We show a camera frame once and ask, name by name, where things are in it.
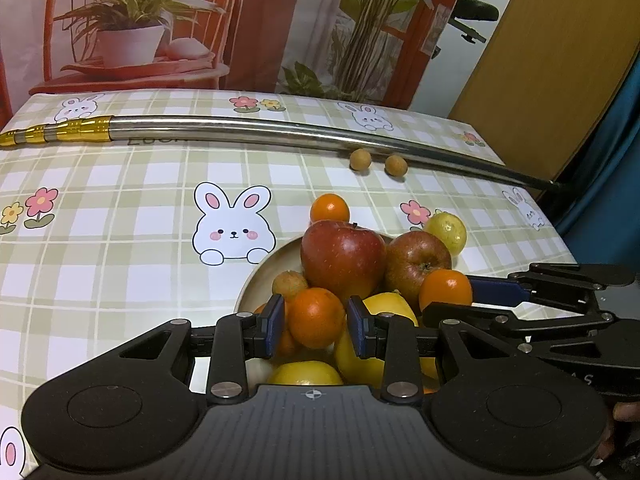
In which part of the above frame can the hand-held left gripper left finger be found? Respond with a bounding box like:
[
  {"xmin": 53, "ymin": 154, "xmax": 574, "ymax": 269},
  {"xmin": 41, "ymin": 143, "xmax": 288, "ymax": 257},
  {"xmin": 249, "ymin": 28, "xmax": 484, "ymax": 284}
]
[{"xmin": 107, "ymin": 294, "xmax": 286, "ymax": 406}]

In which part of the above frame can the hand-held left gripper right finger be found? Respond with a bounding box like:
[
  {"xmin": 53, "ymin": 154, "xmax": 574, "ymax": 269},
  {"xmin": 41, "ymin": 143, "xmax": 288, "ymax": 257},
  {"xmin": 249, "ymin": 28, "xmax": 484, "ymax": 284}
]
[{"xmin": 347, "ymin": 295, "xmax": 531, "ymax": 406}]

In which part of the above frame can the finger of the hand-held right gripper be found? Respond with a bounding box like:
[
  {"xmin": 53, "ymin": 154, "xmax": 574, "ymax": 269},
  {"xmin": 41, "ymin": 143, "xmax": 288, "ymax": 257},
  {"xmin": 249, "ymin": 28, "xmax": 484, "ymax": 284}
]
[
  {"xmin": 467, "ymin": 262, "xmax": 637, "ymax": 311},
  {"xmin": 421, "ymin": 301, "xmax": 617, "ymax": 342}
]

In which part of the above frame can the yellow lemon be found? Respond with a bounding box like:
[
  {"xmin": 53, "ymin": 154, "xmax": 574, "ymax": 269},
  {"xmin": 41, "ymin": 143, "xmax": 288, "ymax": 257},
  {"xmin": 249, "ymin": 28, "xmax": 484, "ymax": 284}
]
[
  {"xmin": 334, "ymin": 289, "xmax": 441, "ymax": 388},
  {"xmin": 266, "ymin": 360, "xmax": 345, "ymax": 387},
  {"xmin": 424, "ymin": 211, "xmax": 467, "ymax": 256}
]

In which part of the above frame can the beige round bowl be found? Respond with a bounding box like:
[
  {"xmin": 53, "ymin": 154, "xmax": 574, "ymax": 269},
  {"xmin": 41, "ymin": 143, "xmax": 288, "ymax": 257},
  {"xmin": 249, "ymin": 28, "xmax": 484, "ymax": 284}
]
[{"xmin": 234, "ymin": 230, "xmax": 451, "ymax": 396}]

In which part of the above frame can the large red apple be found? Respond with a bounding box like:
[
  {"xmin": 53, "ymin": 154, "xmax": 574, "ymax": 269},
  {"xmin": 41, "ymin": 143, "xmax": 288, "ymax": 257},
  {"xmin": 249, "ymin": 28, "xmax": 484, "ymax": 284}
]
[{"xmin": 300, "ymin": 220, "xmax": 388, "ymax": 303}]

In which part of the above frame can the small red apple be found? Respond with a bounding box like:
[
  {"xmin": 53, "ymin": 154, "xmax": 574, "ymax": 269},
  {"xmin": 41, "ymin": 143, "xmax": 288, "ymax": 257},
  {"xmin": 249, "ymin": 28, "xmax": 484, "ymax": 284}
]
[{"xmin": 385, "ymin": 231, "xmax": 453, "ymax": 311}]

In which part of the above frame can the person's right hand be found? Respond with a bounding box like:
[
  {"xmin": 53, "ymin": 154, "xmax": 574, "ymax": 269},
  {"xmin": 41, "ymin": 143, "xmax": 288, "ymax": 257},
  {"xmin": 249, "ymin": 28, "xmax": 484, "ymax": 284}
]
[{"xmin": 594, "ymin": 400, "xmax": 640, "ymax": 462}]

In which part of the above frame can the blue curtain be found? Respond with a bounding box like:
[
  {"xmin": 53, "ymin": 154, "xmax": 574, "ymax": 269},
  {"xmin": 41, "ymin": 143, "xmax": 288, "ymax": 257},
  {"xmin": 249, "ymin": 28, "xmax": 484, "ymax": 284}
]
[{"xmin": 550, "ymin": 55, "xmax": 640, "ymax": 266}]

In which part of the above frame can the bunny print checked tablecloth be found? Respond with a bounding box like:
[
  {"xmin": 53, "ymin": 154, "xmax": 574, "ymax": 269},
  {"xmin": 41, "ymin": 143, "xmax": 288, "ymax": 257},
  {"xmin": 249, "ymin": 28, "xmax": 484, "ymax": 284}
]
[{"xmin": 0, "ymin": 89, "xmax": 573, "ymax": 480}]

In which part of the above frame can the telescopic metal pole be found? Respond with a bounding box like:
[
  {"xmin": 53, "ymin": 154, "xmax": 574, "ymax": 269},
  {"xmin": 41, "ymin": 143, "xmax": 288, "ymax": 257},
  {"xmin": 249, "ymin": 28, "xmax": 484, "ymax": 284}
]
[{"xmin": 0, "ymin": 115, "xmax": 568, "ymax": 193}]

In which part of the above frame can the wooden board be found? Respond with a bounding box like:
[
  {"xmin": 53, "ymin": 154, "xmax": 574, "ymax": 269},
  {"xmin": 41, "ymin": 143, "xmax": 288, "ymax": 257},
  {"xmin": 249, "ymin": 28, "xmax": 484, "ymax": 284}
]
[{"xmin": 447, "ymin": 0, "xmax": 640, "ymax": 183}]

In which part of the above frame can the black exercise bike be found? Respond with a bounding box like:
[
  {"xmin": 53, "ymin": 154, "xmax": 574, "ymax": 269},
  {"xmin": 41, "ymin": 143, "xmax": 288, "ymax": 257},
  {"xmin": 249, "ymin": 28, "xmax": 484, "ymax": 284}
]
[{"xmin": 430, "ymin": 0, "xmax": 501, "ymax": 61}]

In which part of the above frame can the printed room backdrop cloth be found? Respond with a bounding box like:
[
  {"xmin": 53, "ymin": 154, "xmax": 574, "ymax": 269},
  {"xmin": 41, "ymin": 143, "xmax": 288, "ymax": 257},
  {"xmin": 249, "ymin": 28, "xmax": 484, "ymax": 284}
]
[{"xmin": 0, "ymin": 0, "xmax": 481, "ymax": 111}]

